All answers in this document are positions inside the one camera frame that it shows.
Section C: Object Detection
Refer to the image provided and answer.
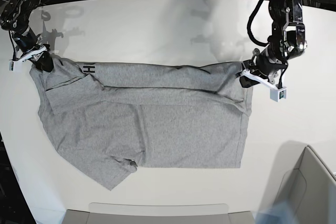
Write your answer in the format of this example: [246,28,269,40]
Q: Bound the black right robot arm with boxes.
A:
[1,0,54,72]

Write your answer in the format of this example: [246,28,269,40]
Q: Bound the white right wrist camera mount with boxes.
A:
[9,44,49,72]

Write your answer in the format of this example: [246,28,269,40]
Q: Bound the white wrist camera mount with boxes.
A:
[9,44,49,72]
[236,69,287,102]

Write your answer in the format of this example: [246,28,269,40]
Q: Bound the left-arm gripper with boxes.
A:
[239,48,288,88]

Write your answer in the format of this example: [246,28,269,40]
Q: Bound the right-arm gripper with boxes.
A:
[12,28,54,72]

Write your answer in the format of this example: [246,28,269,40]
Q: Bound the beige plastic bin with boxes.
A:
[266,146,335,223]

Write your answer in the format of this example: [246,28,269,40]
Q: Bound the grey T-shirt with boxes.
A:
[30,56,253,189]

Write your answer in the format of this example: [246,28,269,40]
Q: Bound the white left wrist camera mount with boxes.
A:
[236,69,287,102]

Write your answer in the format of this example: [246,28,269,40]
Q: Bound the blue translucent bag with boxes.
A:
[255,199,301,224]

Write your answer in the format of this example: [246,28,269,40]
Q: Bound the grey front tray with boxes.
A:
[62,202,255,223]

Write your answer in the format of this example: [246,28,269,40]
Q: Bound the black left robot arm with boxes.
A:
[236,0,307,88]

